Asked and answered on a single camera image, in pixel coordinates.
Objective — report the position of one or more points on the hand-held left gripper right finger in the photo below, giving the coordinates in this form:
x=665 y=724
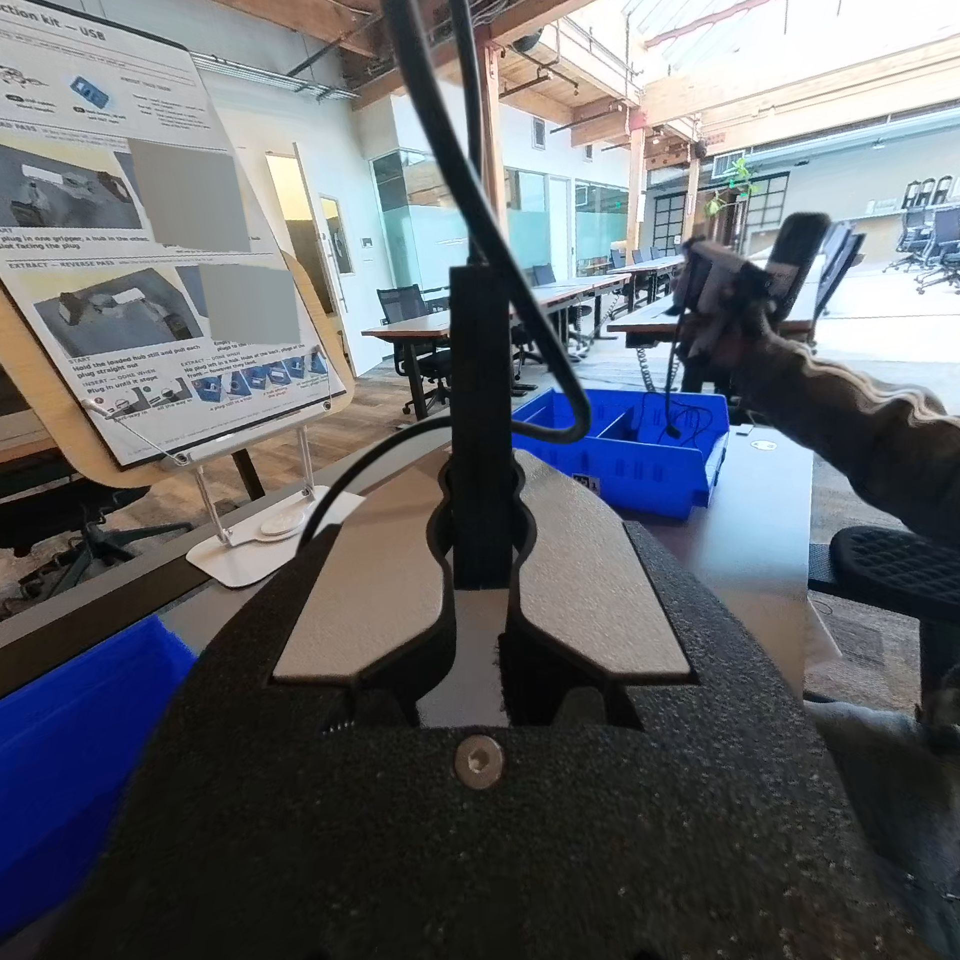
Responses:
x=600 y=593

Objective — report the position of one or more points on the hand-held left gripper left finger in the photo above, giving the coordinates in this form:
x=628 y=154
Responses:
x=368 y=593

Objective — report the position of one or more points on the blue plastic bin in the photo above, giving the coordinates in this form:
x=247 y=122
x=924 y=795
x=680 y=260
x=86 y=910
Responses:
x=75 y=750
x=630 y=450

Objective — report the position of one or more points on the black usb hub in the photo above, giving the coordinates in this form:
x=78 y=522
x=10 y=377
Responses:
x=483 y=405

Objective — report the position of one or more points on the person's right forearm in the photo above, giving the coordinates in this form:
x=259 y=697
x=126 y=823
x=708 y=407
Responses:
x=870 y=428

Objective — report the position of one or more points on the wooden office desk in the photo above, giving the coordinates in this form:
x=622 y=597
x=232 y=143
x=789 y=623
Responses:
x=660 y=315
x=495 y=308

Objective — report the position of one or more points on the white document stand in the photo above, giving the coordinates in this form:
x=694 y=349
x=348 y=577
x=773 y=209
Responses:
x=263 y=533

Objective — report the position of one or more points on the black office chair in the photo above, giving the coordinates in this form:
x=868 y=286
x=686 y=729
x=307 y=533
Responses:
x=408 y=338
x=930 y=240
x=75 y=518

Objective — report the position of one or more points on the black mesh chair armrest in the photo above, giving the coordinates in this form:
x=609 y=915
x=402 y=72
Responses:
x=893 y=573

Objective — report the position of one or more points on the wooden support column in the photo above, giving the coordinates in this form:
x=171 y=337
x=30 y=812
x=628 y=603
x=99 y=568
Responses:
x=492 y=135

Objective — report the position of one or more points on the instruction sheet on stand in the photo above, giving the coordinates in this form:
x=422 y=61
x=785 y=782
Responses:
x=30 y=405

